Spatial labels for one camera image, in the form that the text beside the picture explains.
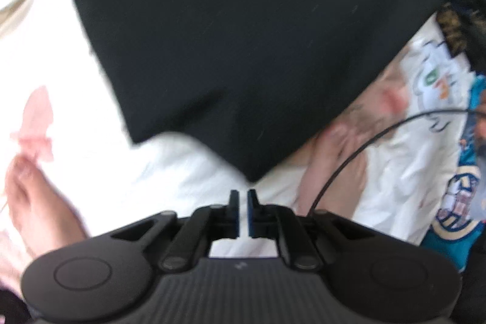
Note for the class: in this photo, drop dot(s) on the black knit garment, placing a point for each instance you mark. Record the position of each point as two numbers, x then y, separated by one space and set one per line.
227 43

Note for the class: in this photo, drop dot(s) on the person's bare foot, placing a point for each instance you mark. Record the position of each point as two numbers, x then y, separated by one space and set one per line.
38 202

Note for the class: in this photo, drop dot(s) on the cream bear print bedsheet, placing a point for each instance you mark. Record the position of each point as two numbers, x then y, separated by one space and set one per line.
171 172

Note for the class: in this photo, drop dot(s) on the teal printed cloth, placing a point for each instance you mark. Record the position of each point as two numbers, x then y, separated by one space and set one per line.
455 195

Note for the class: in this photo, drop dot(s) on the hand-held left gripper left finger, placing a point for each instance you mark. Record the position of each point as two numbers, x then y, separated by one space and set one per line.
235 217

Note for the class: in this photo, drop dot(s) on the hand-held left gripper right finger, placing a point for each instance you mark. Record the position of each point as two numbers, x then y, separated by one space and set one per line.
251 214

